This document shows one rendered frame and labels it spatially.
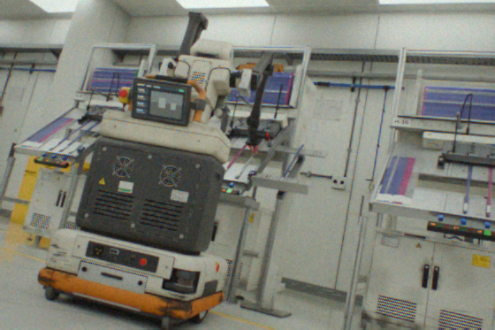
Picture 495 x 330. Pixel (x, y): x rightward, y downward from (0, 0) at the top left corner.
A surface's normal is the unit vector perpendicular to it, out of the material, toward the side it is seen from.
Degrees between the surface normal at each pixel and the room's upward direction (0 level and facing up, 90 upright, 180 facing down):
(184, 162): 90
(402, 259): 90
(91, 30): 90
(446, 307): 90
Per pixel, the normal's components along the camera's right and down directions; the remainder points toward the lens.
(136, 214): -0.16, -0.23
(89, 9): -0.39, -0.26
